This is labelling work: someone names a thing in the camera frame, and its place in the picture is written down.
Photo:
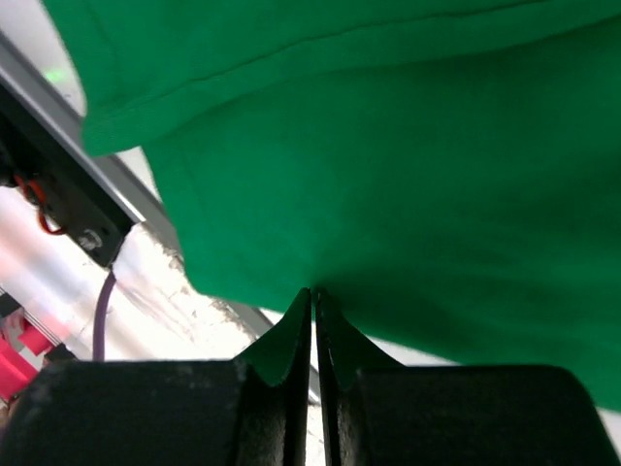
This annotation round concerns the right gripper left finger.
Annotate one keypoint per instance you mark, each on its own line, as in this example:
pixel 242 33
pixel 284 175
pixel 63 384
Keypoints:
pixel 249 410

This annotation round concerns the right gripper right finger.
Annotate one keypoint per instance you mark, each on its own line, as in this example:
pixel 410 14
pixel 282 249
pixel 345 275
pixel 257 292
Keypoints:
pixel 377 411

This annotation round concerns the green t shirt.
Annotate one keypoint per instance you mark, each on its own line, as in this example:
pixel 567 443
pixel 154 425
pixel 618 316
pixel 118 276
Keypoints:
pixel 448 170

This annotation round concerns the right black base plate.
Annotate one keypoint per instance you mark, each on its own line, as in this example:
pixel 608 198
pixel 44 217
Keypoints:
pixel 68 202

